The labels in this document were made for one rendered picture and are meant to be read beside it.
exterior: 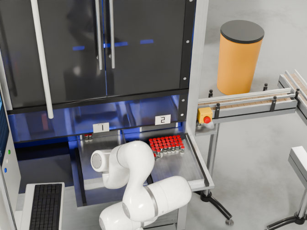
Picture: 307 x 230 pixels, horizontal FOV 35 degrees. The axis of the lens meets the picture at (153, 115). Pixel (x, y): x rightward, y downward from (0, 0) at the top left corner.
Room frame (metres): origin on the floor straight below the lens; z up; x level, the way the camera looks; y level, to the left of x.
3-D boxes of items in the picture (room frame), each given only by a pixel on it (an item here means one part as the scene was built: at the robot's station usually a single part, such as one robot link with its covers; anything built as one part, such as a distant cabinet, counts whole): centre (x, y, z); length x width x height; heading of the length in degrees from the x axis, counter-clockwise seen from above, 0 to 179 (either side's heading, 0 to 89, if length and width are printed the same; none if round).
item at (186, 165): (1.82, -0.10, 0.90); 0.34 x 0.26 x 0.04; 14
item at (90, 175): (1.85, 0.26, 0.90); 0.34 x 0.26 x 0.04; 14
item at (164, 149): (1.91, -0.08, 0.90); 0.18 x 0.02 x 0.05; 104
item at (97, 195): (1.82, 0.07, 0.87); 0.70 x 0.48 x 0.02; 104
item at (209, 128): (2.15, -0.29, 0.87); 0.14 x 0.13 x 0.02; 14
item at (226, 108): (2.31, -0.53, 0.92); 0.69 x 0.15 x 0.16; 104
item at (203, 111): (2.11, -0.29, 0.99); 0.08 x 0.07 x 0.07; 14
